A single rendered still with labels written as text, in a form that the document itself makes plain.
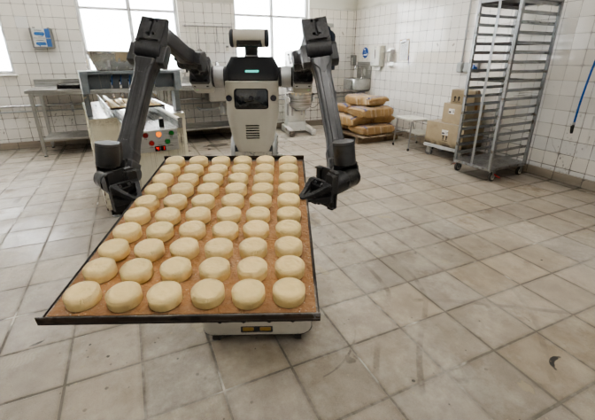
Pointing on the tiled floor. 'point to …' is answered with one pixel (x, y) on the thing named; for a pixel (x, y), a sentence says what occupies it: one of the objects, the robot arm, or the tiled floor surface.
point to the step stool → (411, 127)
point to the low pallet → (367, 136)
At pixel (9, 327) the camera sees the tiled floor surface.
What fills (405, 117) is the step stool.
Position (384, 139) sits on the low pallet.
